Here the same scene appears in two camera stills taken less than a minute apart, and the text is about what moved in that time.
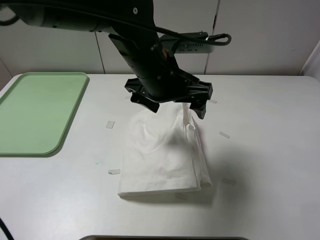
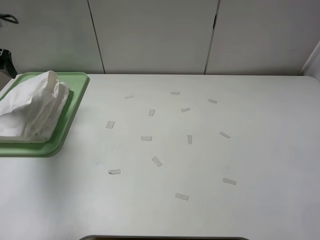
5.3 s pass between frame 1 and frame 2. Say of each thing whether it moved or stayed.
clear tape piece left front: stayed
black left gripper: moved
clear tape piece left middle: stayed
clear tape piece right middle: stayed
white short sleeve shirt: moved
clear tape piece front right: stayed
